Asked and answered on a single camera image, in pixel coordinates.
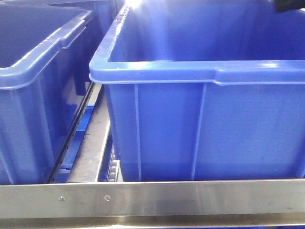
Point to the stainless steel shelf rack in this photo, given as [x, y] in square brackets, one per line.
[94, 197]

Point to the large blue plastic bin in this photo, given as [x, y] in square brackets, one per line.
[205, 89]

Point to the blue bin left neighbour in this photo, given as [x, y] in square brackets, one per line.
[45, 50]

